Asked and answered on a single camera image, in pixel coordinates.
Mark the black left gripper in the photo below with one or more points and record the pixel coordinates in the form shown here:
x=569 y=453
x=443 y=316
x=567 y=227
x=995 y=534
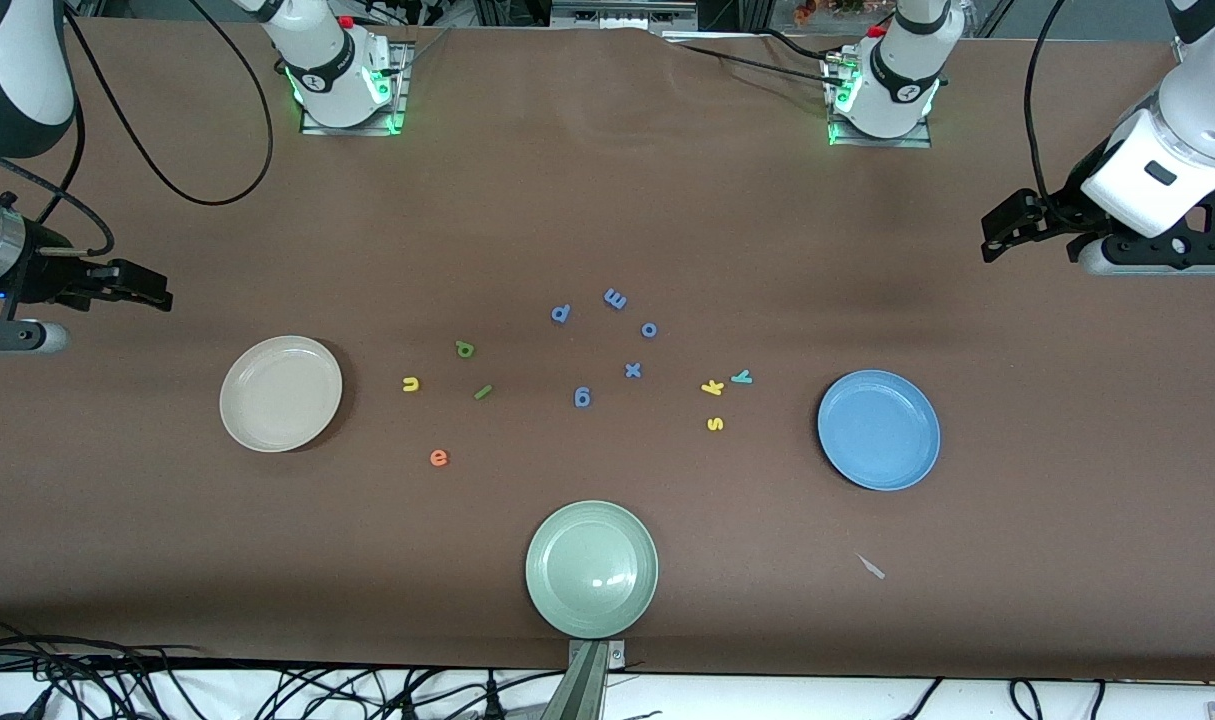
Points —
x=1060 y=213

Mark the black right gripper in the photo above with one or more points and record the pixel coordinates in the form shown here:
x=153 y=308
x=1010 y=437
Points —
x=43 y=274

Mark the yellow letter k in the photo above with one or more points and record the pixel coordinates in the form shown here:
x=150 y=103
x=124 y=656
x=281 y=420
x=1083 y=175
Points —
x=712 y=388

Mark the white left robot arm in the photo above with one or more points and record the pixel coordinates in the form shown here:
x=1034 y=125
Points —
x=1202 y=110

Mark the beige round plate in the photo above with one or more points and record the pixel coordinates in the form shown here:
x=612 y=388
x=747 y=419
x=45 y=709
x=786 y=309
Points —
x=281 y=393

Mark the blue round plate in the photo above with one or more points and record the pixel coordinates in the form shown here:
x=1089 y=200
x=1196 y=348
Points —
x=878 y=430

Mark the orange background object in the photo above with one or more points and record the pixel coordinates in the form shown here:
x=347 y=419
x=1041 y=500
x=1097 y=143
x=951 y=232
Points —
x=832 y=6

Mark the white tape scrap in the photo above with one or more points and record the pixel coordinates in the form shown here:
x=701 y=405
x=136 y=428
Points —
x=871 y=567

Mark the blue letter m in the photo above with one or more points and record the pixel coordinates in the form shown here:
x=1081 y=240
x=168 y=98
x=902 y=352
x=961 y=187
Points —
x=615 y=299

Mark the brown table cover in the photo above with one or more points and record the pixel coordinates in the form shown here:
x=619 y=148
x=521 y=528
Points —
x=607 y=200

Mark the blue letter a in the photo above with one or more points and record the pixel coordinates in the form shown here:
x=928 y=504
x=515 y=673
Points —
x=563 y=316

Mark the green round plate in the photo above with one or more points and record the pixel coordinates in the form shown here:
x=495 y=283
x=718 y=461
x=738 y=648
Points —
x=592 y=569

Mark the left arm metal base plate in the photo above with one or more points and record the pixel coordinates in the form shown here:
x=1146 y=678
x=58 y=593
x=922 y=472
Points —
x=907 y=143

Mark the aluminium table corner rail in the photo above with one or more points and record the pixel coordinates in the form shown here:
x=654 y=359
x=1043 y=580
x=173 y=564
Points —
x=1181 y=50

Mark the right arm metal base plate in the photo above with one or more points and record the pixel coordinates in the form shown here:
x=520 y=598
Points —
x=401 y=95

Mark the aluminium profile frame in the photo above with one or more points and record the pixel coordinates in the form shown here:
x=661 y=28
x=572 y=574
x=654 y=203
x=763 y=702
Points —
x=622 y=12

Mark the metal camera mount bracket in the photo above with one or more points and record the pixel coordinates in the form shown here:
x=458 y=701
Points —
x=587 y=690

